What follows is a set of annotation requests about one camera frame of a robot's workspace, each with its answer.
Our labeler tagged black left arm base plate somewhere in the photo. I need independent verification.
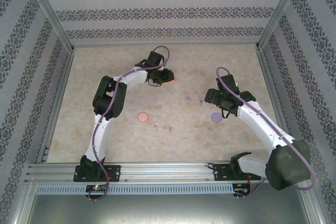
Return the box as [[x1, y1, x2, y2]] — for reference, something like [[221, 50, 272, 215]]
[[74, 165, 122, 183]]

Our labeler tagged aluminium frame post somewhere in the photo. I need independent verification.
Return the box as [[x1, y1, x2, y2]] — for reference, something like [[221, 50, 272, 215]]
[[254, 0, 308, 51], [27, 0, 77, 53]]

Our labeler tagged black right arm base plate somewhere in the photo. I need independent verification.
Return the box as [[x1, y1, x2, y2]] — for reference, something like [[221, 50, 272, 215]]
[[214, 163, 259, 182]]

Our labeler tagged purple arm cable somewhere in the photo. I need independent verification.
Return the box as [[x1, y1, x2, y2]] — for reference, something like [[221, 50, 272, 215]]
[[88, 46, 171, 201], [215, 66, 317, 198]]

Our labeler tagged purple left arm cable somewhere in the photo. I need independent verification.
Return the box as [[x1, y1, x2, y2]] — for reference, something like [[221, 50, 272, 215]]
[[88, 46, 171, 201]]

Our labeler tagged grey metal sheet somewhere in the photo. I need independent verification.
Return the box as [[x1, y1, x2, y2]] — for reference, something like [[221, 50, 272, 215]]
[[26, 194, 320, 224]]

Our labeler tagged aluminium table side rail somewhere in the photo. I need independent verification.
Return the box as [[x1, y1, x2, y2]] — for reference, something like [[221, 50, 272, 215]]
[[256, 48, 300, 162], [36, 49, 77, 163]]

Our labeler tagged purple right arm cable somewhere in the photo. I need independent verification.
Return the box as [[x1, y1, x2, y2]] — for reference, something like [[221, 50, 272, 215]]
[[215, 66, 317, 198]]

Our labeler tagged grey slotted cable duct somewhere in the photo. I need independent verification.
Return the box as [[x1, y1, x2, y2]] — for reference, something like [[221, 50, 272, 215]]
[[35, 183, 235, 195]]

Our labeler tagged circuit board with green light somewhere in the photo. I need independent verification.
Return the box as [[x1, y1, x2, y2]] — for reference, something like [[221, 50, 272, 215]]
[[86, 185, 108, 193]]

